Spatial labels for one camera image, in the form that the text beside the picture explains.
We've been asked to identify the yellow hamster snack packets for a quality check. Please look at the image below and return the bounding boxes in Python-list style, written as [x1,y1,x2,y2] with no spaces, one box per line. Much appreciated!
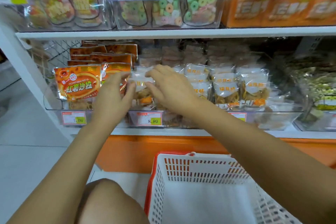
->
[302,69,336,113]

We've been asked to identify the white wire mesh panel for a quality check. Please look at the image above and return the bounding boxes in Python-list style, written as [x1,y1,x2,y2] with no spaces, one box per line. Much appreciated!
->
[30,39,83,76]

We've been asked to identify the orange shelf base panel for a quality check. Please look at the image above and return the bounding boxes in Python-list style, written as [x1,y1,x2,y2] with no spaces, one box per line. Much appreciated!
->
[94,136,336,175]

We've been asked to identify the white snack shelf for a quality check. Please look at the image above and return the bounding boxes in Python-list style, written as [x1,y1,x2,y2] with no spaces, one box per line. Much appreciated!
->
[0,0,336,139]

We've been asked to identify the orange label snack bag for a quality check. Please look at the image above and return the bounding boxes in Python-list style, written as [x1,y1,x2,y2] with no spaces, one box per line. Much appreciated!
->
[302,0,336,26]
[226,0,272,28]
[262,0,308,27]

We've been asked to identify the person's right hand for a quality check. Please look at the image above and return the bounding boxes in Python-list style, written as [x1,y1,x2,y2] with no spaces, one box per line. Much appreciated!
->
[144,65,207,118]

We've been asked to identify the person's right forearm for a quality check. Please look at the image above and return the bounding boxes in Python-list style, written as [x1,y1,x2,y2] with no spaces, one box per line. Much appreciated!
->
[191,100,336,224]

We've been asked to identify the row of clear snacks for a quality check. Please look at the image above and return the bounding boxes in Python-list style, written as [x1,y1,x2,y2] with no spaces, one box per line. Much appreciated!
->
[256,95,301,130]

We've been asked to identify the person's left hand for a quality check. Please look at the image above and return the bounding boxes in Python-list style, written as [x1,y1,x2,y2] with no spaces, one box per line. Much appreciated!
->
[92,71,137,131]

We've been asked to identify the person's left forearm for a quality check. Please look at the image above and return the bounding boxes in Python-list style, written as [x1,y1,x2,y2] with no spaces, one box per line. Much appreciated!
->
[6,121,119,224]

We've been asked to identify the white red-rimmed shopping basket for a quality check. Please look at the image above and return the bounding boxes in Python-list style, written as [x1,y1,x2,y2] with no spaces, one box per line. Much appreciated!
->
[144,151,303,224]

